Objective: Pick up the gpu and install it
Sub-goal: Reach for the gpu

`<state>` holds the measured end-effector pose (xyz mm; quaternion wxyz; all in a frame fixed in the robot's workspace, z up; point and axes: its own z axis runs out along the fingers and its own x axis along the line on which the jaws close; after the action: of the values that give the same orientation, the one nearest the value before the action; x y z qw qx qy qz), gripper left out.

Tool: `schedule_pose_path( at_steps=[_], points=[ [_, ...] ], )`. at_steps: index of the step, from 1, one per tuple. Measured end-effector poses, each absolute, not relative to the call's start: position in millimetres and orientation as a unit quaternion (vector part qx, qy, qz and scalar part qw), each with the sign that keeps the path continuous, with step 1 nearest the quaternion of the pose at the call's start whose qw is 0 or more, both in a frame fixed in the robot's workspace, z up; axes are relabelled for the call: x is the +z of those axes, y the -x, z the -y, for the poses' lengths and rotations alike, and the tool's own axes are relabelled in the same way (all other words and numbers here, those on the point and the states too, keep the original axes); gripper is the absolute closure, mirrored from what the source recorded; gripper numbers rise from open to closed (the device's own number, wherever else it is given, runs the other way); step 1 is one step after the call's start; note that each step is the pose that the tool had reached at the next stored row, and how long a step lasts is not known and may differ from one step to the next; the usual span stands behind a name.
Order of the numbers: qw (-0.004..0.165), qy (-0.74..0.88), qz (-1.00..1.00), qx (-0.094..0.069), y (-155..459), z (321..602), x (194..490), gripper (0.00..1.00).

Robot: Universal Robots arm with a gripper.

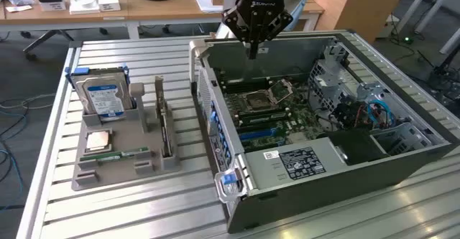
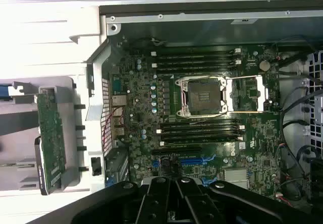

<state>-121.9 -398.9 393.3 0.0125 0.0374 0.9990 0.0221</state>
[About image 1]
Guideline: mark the stack of white papers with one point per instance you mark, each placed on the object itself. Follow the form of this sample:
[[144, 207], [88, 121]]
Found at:
[[206, 3]]

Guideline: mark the green motherboard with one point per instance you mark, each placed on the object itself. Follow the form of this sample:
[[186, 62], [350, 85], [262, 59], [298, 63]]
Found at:
[[305, 115]]

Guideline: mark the blue expansion slot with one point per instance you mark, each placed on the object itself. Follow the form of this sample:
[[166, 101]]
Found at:
[[258, 134]]

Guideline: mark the wooden cabinet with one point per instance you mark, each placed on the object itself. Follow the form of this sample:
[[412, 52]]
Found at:
[[369, 7]]

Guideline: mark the grey power supply with label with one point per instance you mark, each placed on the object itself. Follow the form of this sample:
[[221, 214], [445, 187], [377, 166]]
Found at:
[[269, 169]]

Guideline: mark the white round holder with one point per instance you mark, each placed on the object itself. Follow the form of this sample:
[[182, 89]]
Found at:
[[84, 6]]

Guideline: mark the plain white box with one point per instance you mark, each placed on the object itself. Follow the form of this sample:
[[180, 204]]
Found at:
[[108, 5]]

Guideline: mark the hard disk in blue carrier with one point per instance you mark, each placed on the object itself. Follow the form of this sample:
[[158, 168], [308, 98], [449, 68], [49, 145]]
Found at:
[[104, 99]]

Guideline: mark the light wooden desk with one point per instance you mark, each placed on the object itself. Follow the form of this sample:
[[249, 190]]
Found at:
[[53, 18], [161, 10]]

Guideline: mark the perforated metal disk bay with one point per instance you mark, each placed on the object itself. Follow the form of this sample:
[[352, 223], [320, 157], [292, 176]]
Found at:
[[322, 85]]

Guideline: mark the grey parts rack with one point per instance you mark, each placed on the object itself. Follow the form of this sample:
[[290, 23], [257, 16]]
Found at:
[[118, 174]]

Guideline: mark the white box with black top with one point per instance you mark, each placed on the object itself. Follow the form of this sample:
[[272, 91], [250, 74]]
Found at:
[[53, 6]]

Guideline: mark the open metal socket cover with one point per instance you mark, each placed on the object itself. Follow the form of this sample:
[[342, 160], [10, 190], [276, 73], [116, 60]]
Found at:
[[281, 89]]

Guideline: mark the white paper tag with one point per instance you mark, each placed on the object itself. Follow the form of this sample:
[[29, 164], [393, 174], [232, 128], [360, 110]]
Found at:
[[17, 8]]

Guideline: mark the CPU socket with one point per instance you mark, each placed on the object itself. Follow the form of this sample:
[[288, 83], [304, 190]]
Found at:
[[258, 101]]

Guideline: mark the black desk leg with castor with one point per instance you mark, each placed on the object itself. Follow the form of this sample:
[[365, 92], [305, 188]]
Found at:
[[46, 41]]

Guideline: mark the graphics card with metal bracket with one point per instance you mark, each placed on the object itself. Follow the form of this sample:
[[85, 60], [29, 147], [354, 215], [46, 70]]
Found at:
[[164, 131]]

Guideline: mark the silver drive cage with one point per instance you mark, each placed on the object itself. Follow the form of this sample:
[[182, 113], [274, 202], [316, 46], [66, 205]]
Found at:
[[413, 139]]

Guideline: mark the white table frame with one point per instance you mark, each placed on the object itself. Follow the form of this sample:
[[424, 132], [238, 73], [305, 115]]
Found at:
[[413, 5]]

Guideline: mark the green RAM stick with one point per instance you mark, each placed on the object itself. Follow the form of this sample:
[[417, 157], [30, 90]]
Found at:
[[108, 157]]

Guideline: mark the power strip with green light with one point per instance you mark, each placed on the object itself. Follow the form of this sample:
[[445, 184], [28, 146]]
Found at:
[[406, 39]]

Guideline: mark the black RAM stick with label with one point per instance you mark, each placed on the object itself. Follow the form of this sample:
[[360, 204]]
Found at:
[[261, 118]]

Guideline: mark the silver chipset heatsink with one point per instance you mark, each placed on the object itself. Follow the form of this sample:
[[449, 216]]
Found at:
[[297, 138]]

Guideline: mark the black stand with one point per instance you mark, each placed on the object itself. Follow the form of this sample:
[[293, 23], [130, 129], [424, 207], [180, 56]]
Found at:
[[442, 72]]

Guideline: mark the CPU with copper lid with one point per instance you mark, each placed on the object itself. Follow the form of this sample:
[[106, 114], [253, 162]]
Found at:
[[97, 140]]

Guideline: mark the blue case latch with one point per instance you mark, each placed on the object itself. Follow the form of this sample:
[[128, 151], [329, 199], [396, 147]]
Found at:
[[226, 179]]

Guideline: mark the open dark PC case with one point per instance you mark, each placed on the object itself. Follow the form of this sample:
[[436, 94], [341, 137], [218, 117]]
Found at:
[[322, 196]]

